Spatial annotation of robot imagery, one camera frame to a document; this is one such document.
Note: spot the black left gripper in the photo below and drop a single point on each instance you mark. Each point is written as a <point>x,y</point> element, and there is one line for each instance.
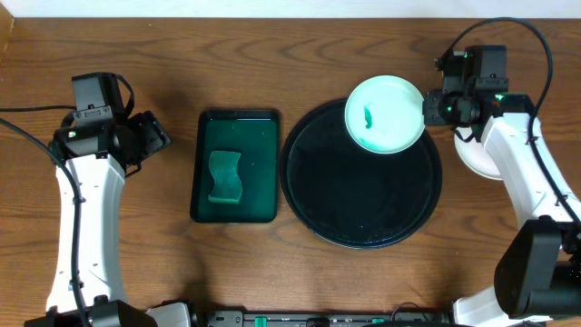
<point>152,132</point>

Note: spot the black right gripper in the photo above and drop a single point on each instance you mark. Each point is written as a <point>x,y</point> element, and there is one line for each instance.
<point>430,108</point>

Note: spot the white plate green stain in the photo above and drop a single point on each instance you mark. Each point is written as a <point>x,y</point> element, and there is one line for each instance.
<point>473,155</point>

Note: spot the light green plate green stain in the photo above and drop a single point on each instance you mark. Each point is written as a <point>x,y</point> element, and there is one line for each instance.
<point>383,114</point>

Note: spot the green scouring pad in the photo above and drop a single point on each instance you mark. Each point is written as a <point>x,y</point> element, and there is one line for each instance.
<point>227,187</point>

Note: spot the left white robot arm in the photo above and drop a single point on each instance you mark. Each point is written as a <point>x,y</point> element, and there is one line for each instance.
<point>88,286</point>

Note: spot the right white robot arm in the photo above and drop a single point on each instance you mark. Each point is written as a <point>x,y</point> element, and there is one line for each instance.
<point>538,277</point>

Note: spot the black rectangular water tray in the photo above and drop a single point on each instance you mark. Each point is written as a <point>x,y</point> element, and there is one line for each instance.
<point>256,135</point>

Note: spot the round black tray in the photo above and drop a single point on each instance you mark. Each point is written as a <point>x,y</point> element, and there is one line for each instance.
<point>350,196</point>

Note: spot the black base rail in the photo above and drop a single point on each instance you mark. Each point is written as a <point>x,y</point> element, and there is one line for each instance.
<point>302,319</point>

